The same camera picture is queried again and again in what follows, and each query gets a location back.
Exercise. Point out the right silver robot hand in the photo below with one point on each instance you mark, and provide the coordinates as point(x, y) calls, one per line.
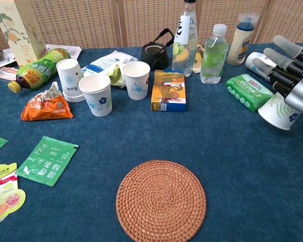
point(301, 88)

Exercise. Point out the white flower paper cup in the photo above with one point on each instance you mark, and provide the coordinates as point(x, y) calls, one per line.
point(137, 80)
point(276, 113)

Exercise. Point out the green wet wipes pack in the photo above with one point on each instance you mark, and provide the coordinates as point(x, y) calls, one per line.
point(247, 92)

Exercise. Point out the white tube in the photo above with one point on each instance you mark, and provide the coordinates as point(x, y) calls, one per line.
point(255, 55)

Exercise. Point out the cream bottle blue cap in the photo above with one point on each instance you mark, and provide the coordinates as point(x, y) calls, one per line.
point(241, 48)

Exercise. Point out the small clear bottle green label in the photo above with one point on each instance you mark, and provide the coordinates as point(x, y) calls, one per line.
point(213, 60)

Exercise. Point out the razor on yellow card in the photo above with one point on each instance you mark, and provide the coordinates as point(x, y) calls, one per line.
point(199, 60)

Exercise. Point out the blue table cloth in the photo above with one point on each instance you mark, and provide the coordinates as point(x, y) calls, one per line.
point(217, 164)

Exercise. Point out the tall clear lime soda bottle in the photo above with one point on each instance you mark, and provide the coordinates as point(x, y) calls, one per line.
point(184, 50)

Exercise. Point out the orange and blue box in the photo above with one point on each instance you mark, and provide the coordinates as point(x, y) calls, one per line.
point(169, 92)

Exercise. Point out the black cast iron teapot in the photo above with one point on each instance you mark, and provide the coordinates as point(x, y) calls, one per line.
point(154, 56)

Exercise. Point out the round rattan coaster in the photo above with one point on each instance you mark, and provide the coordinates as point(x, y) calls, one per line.
point(161, 201)

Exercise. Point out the crumpled green wrapper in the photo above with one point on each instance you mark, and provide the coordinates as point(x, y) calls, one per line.
point(117, 76)

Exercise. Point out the white wipes pack blue label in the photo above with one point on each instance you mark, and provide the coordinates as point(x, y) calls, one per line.
point(101, 63)

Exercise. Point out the stacked flower paper cups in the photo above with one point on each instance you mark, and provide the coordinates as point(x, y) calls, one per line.
point(96, 97)

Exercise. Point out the bamboo folding screen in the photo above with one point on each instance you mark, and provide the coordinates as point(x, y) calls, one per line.
point(91, 22)

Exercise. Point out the stack of inverted paper cups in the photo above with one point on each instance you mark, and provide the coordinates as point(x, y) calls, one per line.
point(69, 79)

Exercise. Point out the white printed paper sheet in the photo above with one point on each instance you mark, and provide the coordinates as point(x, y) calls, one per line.
point(68, 50)

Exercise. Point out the orange crumpled snack bag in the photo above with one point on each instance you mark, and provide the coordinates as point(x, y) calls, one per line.
point(48, 108)

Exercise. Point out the green tea bottle yellow cap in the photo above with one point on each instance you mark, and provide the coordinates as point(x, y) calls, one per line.
point(40, 69)

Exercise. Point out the tall yellow pomelo carton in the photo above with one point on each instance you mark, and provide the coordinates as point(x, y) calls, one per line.
point(20, 35)

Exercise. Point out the pink white flat packet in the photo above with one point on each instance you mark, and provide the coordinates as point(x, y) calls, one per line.
point(2, 73)

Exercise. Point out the dark items blister pack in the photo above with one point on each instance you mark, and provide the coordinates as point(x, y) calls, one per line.
point(1, 58)

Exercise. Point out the lip balm blister pack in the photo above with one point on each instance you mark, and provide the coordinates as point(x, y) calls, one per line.
point(5, 194)

